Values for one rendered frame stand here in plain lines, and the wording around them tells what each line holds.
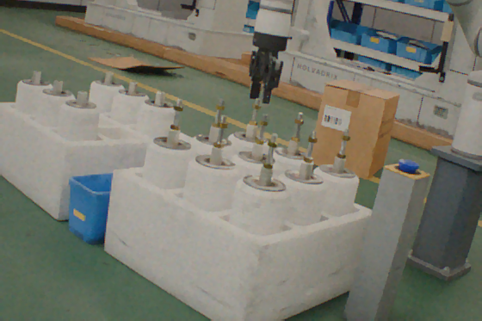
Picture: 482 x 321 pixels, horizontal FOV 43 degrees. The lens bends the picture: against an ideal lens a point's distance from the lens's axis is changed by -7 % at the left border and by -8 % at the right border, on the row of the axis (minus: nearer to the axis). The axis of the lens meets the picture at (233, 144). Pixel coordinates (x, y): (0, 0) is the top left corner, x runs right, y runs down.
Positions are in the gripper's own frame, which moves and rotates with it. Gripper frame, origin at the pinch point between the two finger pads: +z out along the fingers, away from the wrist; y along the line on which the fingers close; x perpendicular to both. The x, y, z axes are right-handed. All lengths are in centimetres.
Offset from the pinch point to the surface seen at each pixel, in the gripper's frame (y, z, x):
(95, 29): -403, 30, 8
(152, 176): 14.9, 15.2, -24.4
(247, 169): 19.9, 10.8, -7.6
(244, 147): 3.8, 10.7, -2.7
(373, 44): -443, 8, 290
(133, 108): -31.6, 12.3, -21.0
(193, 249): 30.4, 23.0, -19.1
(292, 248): 38.3, 18.7, -4.1
